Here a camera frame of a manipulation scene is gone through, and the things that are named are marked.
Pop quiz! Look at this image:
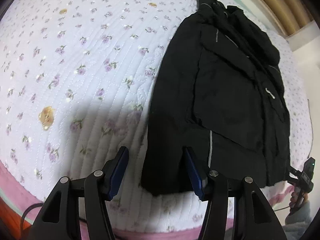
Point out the black hooded jacket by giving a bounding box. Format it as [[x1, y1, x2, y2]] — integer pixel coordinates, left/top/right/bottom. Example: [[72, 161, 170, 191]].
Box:
[[140, 0, 290, 196]]

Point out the grey right sleeve forearm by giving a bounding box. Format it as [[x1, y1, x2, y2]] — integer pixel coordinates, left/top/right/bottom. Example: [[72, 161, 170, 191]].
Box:
[[283, 200, 312, 240]]

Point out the person's right hand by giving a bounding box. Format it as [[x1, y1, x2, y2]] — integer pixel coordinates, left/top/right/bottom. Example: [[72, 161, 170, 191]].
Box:
[[289, 186, 309, 215]]

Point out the pink bed skirt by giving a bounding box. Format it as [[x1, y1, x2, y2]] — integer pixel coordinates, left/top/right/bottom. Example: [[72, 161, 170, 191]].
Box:
[[0, 160, 291, 240]]

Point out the white floral quilt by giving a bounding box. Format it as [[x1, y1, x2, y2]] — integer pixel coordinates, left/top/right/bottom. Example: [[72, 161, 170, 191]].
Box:
[[0, 0, 315, 233]]

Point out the wooden slatted headboard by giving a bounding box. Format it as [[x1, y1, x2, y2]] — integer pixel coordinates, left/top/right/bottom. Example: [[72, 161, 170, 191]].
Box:
[[263, 0, 313, 36]]

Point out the black cable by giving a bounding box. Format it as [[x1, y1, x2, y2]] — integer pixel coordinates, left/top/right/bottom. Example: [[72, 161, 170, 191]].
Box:
[[19, 203, 46, 240]]

